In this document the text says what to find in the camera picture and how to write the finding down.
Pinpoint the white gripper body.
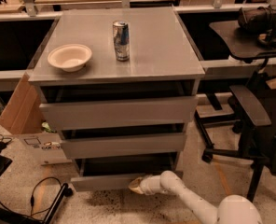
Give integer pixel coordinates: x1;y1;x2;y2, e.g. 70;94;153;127
139;175;162;195

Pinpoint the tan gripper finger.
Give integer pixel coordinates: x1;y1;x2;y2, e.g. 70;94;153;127
128;177;144;194

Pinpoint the grey bottom drawer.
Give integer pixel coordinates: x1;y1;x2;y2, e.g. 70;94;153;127
71;152;183;192

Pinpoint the grey drawer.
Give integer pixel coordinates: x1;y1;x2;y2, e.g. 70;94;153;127
61;133;186;159
71;152;183;192
40;96;198;130

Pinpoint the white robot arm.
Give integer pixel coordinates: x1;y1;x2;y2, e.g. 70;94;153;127
129;171;263;224

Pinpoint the grey middle drawer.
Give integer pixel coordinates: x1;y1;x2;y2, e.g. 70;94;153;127
61;133;186;159

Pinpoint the grey top drawer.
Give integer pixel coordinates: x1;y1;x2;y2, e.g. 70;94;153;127
40;96;198;130

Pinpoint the grey drawer cabinet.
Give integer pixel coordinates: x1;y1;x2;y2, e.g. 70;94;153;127
28;7;206;177

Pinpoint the black office chair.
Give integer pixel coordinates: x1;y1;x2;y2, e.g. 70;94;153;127
195;70;276;201

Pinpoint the brown cardboard box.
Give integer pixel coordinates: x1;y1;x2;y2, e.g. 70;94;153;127
0;73;70;165

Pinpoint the black stand base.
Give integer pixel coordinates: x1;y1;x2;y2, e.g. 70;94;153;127
0;141;73;224

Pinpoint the white paper bowl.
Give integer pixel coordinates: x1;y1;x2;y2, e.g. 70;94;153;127
48;44;92;72

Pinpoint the silver blue drink can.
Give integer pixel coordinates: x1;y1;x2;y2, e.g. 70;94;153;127
113;21;130;61

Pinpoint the black side table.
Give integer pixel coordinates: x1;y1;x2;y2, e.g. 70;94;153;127
209;21;276;61

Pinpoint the black headset device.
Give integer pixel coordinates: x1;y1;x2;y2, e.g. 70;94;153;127
238;7;276;48

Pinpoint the black cable on floor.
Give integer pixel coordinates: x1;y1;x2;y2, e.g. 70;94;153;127
0;176;62;222

